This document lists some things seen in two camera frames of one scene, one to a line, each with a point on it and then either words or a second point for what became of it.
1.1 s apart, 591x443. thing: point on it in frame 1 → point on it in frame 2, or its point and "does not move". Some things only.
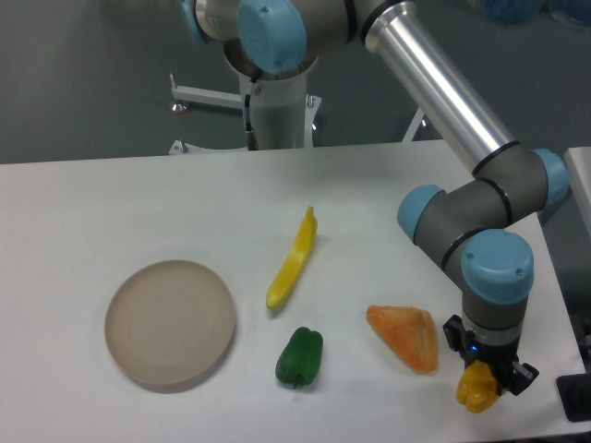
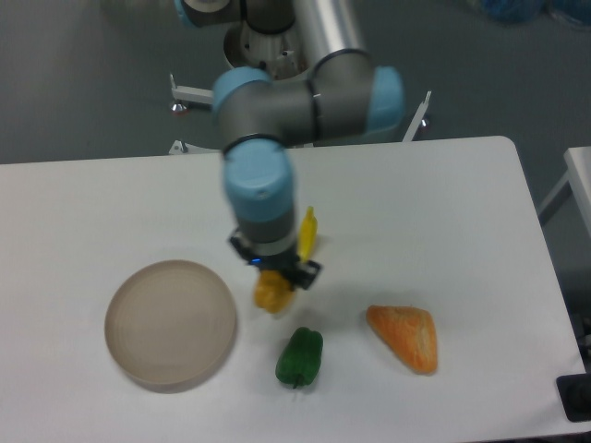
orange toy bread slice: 412,332 does not move
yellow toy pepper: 477,388 → 272,292
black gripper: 499,357 → 287,261
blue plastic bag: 514,12 does not move
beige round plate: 168,322 does not move
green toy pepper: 298,363 does not move
